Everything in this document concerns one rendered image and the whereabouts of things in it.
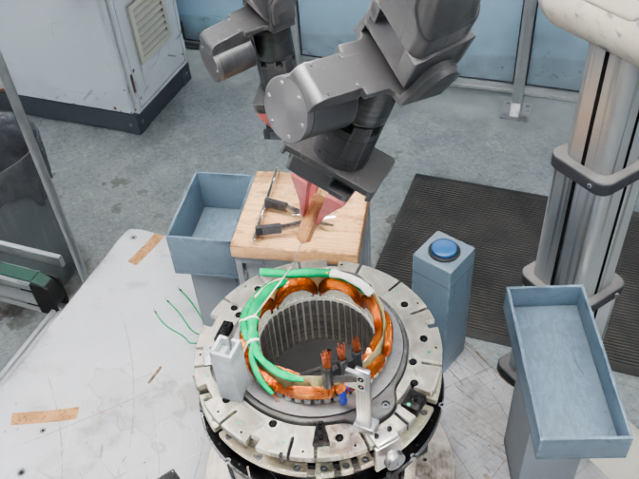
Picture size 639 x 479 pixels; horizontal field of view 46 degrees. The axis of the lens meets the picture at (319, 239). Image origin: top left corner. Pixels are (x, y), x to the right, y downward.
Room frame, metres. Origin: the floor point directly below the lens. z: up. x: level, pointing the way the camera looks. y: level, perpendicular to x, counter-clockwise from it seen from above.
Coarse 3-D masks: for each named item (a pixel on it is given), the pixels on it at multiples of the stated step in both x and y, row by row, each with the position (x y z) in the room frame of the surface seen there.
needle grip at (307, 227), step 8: (312, 200) 0.60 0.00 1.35; (320, 200) 0.60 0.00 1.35; (312, 208) 0.60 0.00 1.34; (320, 208) 0.60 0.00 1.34; (304, 216) 0.61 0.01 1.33; (312, 216) 0.60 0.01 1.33; (304, 224) 0.60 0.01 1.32; (312, 224) 0.60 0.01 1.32; (304, 232) 0.60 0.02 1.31; (312, 232) 0.60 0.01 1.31; (304, 240) 0.60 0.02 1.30
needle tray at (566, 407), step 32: (512, 288) 0.71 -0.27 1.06; (544, 288) 0.71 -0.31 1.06; (576, 288) 0.71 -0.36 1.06; (512, 320) 0.66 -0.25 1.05; (544, 320) 0.68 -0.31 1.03; (576, 320) 0.68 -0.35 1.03; (544, 352) 0.63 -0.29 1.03; (576, 352) 0.62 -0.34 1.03; (544, 384) 0.58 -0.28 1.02; (576, 384) 0.57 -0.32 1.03; (608, 384) 0.55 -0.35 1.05; (512, 416) 0.63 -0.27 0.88; (544, 416) 0.53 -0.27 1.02; (576, 416) 0.52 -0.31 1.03; (608, 416) 0.52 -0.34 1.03; (512, 448) 0.60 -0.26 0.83; (544, 448) 0.47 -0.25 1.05; (576, 448) 0.47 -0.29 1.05; (608, 448) 0.46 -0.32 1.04
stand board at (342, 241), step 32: (256, 192) 0.98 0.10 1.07; (288, 192) 0.97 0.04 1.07; (320, 192) 0.96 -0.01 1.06; (256, 224) 0.89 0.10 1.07; (320, 224) 0.88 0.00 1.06; (352, 224) 0.88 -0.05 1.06; (256, 256) 0.84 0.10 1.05; (288, 256) 0.83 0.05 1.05; (320, 256) 0.82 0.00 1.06; (352, 256) 0.81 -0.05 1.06
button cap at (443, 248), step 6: (438, 240) 0.84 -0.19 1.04; (444, 240) 0.84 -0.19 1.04; (450, 240) 0.84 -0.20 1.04; (432, 246) 0.83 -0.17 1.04; (438, 246) 0.83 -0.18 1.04; (444, 246) 0.83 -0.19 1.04; (450, 246) 0.83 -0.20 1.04; (456, 246) 0.83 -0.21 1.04; (432, 252) 0.83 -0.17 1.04; (438, 252) 0.82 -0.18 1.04; (444, 252) 0.82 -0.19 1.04; (450, 252) 0.82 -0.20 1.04; (456, 252) 0.82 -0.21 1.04; (444, 258) 0.81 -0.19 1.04; (450, 258) 0.81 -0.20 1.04
